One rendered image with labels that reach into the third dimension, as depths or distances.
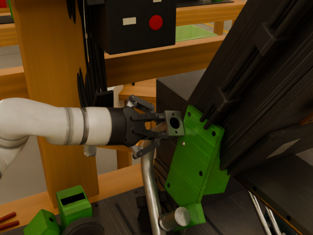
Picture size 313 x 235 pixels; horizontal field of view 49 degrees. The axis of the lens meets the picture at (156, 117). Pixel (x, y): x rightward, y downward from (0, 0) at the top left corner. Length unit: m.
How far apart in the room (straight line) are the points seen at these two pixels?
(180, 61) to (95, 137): 0.54
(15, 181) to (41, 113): 2.13
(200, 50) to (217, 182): 0.53
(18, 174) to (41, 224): 2.13
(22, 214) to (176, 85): 0.57
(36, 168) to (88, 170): 1.79
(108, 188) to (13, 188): 1.60
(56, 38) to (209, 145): 0.43
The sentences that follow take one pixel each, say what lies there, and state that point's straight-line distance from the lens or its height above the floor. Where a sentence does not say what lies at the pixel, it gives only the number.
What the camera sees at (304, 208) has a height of 1.13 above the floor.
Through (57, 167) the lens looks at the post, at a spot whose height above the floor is 1.02.
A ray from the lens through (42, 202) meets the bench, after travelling 1.11.
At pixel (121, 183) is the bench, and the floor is 0.88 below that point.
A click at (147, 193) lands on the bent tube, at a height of 1.06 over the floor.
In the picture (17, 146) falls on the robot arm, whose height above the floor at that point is 1.27.
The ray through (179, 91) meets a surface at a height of 1.24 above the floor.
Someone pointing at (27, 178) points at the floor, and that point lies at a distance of 2.71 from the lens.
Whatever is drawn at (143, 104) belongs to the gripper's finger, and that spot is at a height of 1.27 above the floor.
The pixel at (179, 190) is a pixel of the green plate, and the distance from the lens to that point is 0.76.
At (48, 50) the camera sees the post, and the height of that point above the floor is 1.35.
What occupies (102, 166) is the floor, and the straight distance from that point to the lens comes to 2.70.
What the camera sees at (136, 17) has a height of 1.43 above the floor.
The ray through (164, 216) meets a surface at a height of 1.06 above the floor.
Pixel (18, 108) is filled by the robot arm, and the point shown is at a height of 1.34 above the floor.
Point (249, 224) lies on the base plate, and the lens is 1.00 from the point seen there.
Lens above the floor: 1.60
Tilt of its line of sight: 29 degrees down
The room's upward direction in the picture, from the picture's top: straight up
